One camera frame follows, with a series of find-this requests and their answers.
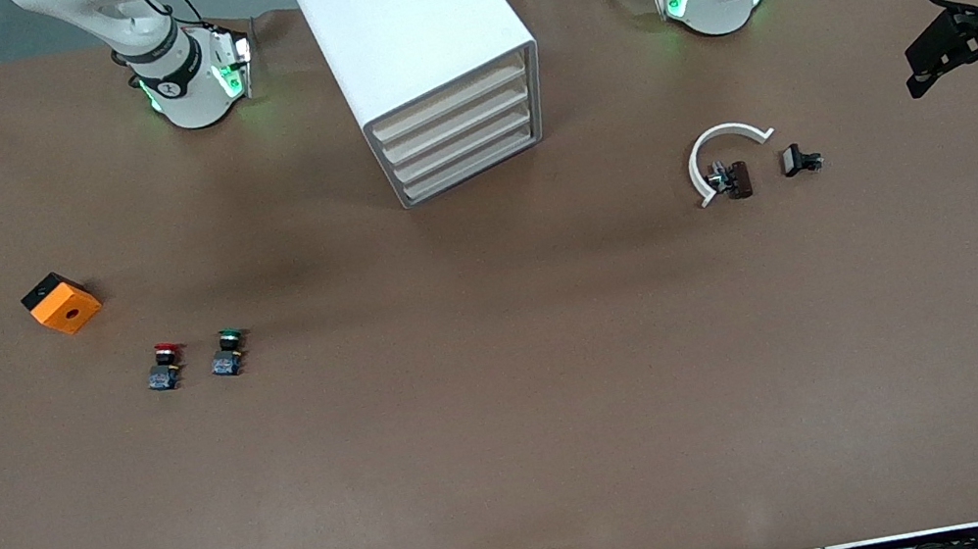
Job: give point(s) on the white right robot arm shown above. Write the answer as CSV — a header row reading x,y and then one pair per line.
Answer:
x,y
185,92

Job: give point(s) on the brown table cover sheet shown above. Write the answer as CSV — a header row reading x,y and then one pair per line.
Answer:
x,y
512,410

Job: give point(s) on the white plastic drawer cabinet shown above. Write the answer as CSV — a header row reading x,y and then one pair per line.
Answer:
x,y
407,20

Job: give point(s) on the small black clip component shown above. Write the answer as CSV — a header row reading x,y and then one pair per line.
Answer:
x,y
798,160

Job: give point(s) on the green push button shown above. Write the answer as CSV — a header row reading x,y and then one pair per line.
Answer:
x,y
227,358

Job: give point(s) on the dark brown small component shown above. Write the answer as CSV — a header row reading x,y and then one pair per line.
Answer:
x,y
736,178

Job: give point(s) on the white plastic drawer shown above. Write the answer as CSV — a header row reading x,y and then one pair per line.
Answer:
x,y
471,165
456,124
450,102
463,145

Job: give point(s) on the red push button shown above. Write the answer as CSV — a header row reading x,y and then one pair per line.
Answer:
x,y
165,373

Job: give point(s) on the orange and black switch box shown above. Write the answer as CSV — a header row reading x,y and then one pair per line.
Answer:
x,y
62,308

